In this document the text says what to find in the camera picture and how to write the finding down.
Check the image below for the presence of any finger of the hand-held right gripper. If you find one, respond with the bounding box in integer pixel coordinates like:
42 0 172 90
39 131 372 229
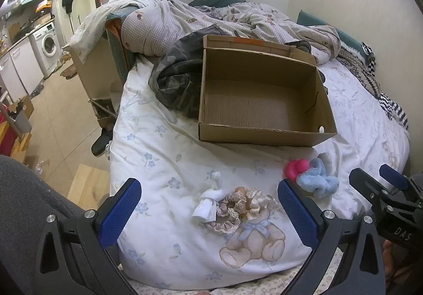
349 167 388 214
379 164 411 191

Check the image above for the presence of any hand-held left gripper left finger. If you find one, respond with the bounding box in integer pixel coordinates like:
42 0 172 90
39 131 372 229
33 178 142 295

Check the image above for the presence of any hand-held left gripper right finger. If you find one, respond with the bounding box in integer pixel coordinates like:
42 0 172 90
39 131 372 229
278 179 387 295

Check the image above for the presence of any light blue fluffy scrunchie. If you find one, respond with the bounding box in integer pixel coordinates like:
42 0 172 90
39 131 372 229
296 161 340 199

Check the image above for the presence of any cream lace scrunchie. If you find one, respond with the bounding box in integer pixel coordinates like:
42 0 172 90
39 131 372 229
246 187 280 216

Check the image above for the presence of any white blue-striped plush toy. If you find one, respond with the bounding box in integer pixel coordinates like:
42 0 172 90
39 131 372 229
309 152 334 172

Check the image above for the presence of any pink plush toy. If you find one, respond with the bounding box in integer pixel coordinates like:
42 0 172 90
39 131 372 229
286 159 311 181

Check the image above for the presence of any tan scrunchie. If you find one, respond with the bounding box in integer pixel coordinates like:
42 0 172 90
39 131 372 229
233 187 253 216

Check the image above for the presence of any mauve lace-trimmed scrunchie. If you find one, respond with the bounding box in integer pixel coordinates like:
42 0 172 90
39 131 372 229
203 196 242 235

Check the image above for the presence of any clear bag with white label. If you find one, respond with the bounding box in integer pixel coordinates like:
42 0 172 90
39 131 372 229
192 190 220 223

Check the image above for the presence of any cardboard box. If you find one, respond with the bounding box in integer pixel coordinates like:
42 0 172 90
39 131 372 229
197 34 338 148

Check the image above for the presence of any person's right hand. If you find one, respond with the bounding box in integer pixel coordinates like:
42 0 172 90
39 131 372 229
383 240 423 286

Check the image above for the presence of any light wooden board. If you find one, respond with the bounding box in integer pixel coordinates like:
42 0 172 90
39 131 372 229
68 165 111 211

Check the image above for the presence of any black shoe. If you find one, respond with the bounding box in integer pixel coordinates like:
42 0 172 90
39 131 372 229
92 132 113 157

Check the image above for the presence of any small floral bed sheet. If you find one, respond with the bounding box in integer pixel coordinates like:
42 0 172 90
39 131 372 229
129 249 344 295

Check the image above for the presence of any person's grey trousered leg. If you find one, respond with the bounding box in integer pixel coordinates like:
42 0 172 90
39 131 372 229
0 154 123 295

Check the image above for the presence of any patterned knit blanket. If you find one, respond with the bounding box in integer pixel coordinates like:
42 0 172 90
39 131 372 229
335 41 410 132

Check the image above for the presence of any white floral duvet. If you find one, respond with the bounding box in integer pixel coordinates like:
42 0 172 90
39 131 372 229
109 57 410 291

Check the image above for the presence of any black white checked cloth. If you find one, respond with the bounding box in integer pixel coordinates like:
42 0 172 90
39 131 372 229
361 41 377 75

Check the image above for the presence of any grey bin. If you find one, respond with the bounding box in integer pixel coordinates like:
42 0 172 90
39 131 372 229
8 112 32 135

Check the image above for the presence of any red box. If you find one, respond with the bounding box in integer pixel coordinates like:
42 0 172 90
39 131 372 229
0 110 17 157

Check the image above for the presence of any camouflage jacket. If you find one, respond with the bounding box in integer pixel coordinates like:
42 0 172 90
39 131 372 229
149 25 225 119

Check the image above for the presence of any teal pillow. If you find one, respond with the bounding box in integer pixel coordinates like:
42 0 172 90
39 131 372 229
296 10 367 58

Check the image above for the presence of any teal orange cloth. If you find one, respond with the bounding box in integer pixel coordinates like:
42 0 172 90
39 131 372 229
105 6 137 74

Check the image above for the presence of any white cabinet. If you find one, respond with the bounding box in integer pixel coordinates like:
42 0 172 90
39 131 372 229
0 38 45 97

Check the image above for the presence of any white washing machine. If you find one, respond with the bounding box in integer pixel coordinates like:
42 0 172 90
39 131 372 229
31 22 63 77

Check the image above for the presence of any checked quilt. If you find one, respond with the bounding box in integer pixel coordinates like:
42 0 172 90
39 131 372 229
121 0 341 59

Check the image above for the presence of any pale floral quilt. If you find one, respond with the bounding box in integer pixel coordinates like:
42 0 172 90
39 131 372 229
69 0 162 64

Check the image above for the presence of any light wooden bed frame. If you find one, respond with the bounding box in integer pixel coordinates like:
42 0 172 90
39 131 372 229
63 36 128 101

